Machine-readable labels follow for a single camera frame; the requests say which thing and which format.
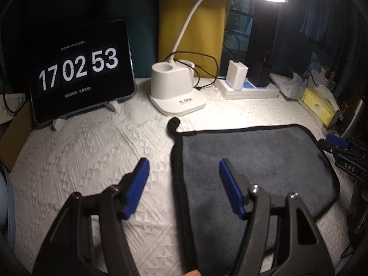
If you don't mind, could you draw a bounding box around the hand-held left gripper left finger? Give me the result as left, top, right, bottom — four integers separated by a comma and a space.
34, 158, 150, 276

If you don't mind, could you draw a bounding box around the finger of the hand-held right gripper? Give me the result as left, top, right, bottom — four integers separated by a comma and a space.
317, 134, 363, 159

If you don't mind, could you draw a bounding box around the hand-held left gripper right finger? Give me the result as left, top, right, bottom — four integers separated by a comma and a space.
184, 158, 335, 276

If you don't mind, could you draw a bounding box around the grey towel with black trim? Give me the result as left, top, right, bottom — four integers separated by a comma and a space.
167, 118, 340, 276

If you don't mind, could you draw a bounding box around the white textured tablecloth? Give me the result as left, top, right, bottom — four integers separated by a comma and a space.
9, 78, 355, 276

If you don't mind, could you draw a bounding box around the yellow tissue box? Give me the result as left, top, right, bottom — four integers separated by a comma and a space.
299, 87, 344, 128

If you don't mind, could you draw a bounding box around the white plastic basket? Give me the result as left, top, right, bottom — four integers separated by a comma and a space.
309, 68, 336, 90

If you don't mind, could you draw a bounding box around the crumpled white packet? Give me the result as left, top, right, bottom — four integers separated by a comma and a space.
270, 72, 309, 101

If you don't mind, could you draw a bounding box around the white tablet stand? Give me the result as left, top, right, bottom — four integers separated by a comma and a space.
52, 100, 119, 132

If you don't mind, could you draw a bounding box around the white power strip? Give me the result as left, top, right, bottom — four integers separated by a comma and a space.
214, 76, 280, 101

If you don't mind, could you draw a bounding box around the black power adapter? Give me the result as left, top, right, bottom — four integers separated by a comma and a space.
252, 50, 274, 88

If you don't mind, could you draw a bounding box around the white desk lamp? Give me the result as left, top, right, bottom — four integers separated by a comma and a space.
149, 0, 289, 117

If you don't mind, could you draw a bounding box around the white charger block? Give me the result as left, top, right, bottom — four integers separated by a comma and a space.
225, 60, 249, 91

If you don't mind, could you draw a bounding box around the tablet with clock display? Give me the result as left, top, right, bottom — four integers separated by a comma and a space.
29, 20, 137, 126

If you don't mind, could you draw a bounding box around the cardboard box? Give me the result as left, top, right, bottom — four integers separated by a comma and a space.
0, 101, 33, 171

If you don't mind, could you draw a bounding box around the yellow board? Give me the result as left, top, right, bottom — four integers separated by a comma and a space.
158, 0, 230, 79

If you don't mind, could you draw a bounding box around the black cable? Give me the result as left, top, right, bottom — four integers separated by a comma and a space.
164, 51, 219, 90

